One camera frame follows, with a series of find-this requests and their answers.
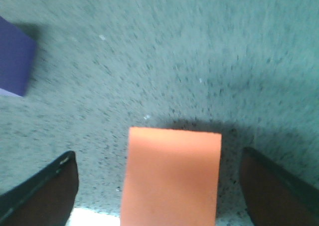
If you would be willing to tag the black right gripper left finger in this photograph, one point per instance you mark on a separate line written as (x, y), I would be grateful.
(45, 199)

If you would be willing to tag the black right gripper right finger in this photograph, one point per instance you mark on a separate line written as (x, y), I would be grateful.
(273, 196)

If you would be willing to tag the orange foam cube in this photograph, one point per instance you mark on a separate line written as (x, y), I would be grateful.
(171, 178)

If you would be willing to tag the purple foam cube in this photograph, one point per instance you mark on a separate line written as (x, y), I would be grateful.
(17, 52)

